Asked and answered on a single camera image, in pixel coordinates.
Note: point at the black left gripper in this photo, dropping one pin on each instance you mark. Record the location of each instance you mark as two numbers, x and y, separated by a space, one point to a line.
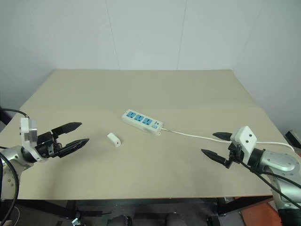
47 146

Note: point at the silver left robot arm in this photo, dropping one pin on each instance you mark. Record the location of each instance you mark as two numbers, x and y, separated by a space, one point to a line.
13 154

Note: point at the black table frame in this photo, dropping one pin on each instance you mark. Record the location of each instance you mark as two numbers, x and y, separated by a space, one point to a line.
141 203

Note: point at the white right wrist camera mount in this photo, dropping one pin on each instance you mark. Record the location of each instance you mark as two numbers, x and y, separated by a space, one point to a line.
245 140

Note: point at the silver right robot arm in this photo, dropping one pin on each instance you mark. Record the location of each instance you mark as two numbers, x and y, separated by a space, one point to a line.
279 162

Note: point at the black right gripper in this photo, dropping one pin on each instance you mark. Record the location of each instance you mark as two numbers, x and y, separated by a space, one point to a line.
235 154

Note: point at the orange floor mat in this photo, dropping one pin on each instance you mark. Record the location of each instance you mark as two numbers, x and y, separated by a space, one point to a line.
261 214

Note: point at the white power strip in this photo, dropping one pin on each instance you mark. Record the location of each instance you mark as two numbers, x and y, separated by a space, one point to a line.
141 122

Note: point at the small white plug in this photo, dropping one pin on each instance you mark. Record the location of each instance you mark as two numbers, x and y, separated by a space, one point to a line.
114 140

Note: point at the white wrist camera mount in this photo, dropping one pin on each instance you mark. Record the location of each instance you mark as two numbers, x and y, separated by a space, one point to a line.
27 135
245 140

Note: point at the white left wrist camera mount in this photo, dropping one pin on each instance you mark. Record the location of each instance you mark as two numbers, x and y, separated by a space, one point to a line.
27 135

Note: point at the dark rounded shape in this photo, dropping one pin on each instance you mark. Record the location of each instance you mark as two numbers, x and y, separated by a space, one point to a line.
118 221

